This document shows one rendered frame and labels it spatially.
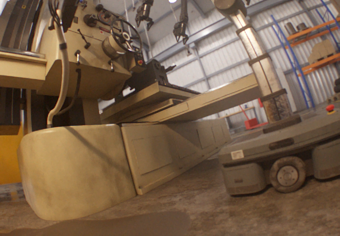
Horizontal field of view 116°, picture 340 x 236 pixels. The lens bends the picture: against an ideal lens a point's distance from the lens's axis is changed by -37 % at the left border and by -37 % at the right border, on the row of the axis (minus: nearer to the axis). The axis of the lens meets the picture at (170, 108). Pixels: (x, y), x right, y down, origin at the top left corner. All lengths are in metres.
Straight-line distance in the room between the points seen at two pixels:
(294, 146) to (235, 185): 0.32
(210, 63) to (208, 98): 7.70
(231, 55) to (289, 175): 8.45
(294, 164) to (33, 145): 1.40
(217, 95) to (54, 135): 1.31
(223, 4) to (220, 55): 8.08
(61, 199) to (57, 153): 0.29
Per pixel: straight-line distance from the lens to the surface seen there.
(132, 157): 1.39
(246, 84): 1.46
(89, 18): 1.63
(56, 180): 1.14
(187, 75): 9.52
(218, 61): 9.06
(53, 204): 1.18
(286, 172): 0.73
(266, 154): 0.72
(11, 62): 1.50
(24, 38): 2.15
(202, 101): 1.55
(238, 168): 0.77
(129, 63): 1.64
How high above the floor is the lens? 0.35
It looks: 12 degrees up
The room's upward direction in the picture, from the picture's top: 15 degrees counter-clockwise
